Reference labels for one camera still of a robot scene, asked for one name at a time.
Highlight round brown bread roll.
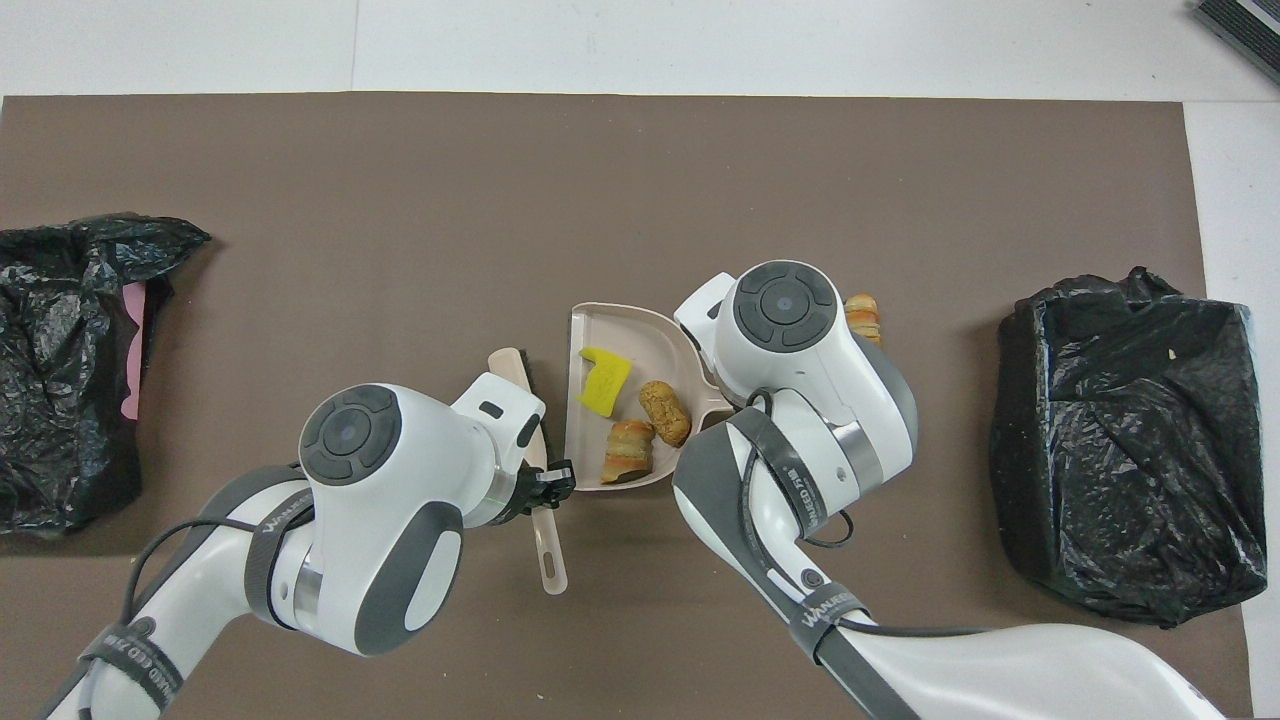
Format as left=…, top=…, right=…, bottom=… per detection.
left=638, top=380, right=693, bottom=448

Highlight pink bin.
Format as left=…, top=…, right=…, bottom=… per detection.
left=120, top=282, right=151, bottom=421

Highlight crumpled black trash bag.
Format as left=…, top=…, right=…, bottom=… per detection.
left=0, top=212, right=213, bottom=539

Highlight beige brush black bristles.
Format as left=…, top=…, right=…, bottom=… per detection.
left=487, top=347, right=569, bottom=597

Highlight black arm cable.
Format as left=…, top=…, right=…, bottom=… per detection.
left=738, top=388, right=996, bottom=641
left=75, top=515, right=261, bottom=720

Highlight beige plastic dustpan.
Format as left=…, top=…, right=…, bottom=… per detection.
left=563, top=302, right=736, bottom=493

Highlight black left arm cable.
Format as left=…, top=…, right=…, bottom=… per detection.
left=75, top=515, right=261, bottom=720

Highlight black bag lined bin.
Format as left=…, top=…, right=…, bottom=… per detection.
left=988, top=265, right=1269, bottom=631

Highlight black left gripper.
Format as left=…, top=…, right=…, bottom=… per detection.
left=497, top=460, right=578, bottom=525

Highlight striped croissant piece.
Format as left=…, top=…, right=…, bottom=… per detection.
left=600, top=420, right=656, bottom=486
left=845, top=293, right=881, bottom=346

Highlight dark grey ribbed object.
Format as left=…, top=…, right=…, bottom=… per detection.
left=1193, top=0, right=1280, bottom=86

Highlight brown table mat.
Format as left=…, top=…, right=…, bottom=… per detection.
left=0, top=92, right=1256, bottom=720

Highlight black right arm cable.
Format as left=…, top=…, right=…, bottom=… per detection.
left=738, top=388, right=996, bottom=641

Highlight yellow sponge piece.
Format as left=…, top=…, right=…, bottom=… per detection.
left=578, top=346, right=633, bottom=419

